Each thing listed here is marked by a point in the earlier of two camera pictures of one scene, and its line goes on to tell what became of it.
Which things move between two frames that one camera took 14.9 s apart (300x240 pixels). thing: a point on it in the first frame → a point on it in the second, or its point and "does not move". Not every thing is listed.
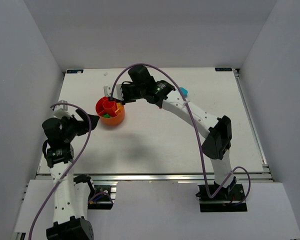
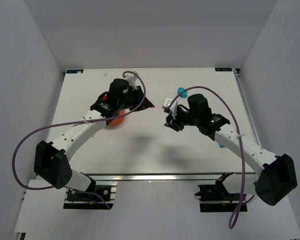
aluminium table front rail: x=146 y=177 does not move
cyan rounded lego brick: x=184 y=91 does not move
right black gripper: x=125 y=93 → x=176 y=121
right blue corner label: x=223 y=69 does not move
